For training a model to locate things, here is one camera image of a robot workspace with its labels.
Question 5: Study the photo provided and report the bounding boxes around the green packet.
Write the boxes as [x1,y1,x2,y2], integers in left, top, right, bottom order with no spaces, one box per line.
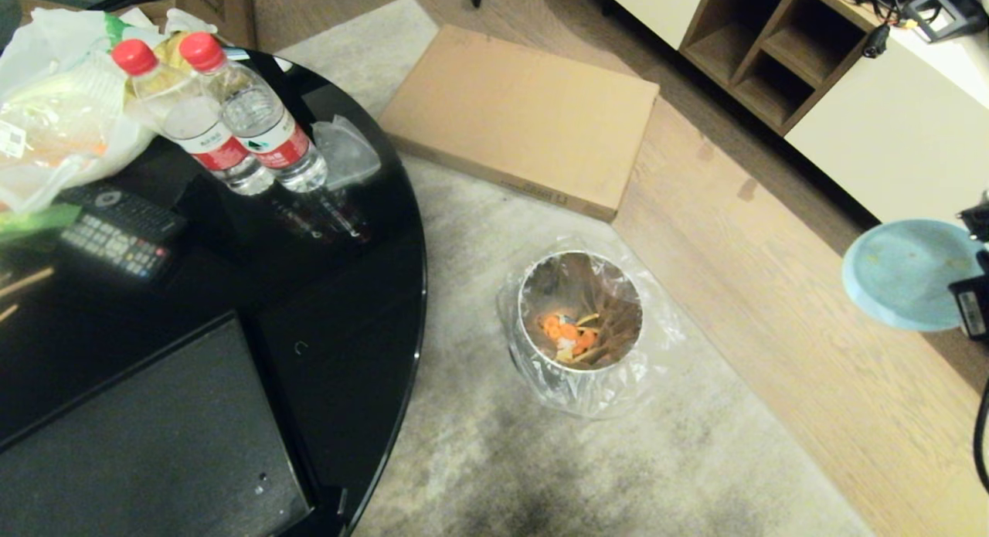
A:
[0,203,83,243]

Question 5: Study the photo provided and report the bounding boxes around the orange food scraps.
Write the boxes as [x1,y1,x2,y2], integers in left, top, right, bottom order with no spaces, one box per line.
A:
[540,312,601,365]

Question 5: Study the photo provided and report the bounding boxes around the white plastic bag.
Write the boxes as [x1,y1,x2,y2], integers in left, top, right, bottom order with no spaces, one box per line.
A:
[0,8,226,215]

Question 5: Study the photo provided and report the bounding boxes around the trash can with plastic liner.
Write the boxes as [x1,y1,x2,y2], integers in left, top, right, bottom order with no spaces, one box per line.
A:
[496,234,688,421]

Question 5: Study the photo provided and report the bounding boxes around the clear plastic wrapper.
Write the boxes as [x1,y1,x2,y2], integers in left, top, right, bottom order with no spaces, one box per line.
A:
[311,115,382,191]

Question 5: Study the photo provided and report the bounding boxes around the round black glass table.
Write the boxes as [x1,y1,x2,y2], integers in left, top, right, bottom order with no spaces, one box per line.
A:
[0,49,428,537]

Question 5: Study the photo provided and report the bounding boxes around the flat cardboard box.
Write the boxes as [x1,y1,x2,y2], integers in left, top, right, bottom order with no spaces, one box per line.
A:
[378,25,661,223]

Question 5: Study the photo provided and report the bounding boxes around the light blue round plate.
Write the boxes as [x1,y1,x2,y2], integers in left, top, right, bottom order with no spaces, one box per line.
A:
[841,219,987,332]

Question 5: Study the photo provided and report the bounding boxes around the black cable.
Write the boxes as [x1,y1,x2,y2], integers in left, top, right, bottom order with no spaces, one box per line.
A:
[974,377,989,493]

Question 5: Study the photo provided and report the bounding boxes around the red-capped clear water bottle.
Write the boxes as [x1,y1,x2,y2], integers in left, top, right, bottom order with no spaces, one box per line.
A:
[111,39,276,197]
[178,32,330,194]

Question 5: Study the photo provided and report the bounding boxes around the white cabinet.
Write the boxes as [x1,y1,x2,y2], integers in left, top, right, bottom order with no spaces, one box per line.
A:
[591,0,989,230]

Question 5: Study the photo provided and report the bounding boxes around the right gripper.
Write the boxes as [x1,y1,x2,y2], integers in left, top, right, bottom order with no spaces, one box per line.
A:
[948,249,989,342]

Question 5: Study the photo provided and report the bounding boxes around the brown cardboard box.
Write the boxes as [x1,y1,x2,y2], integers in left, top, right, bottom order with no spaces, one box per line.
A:
[173,0,258,50]

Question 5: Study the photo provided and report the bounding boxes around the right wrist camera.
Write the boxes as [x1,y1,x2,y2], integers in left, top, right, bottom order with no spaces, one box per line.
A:
[960,188,989,243]

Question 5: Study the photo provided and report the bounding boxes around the black remote with pale buttons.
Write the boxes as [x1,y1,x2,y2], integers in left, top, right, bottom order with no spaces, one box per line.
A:
[57,212,175,284]

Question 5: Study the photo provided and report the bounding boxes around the black remote control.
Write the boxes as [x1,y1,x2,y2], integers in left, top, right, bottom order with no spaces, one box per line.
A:
[60,183,189,243]

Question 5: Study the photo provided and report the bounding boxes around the wooden open shelf unit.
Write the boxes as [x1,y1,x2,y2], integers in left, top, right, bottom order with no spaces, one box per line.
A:
[679,0,902,138]

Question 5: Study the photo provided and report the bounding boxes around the grey rug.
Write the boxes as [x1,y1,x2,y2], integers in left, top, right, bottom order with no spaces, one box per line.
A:
[275,0,875,537]

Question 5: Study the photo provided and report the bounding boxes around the silver metal trash bin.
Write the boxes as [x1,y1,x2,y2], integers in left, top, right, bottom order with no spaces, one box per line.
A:
[509,250,645,414]

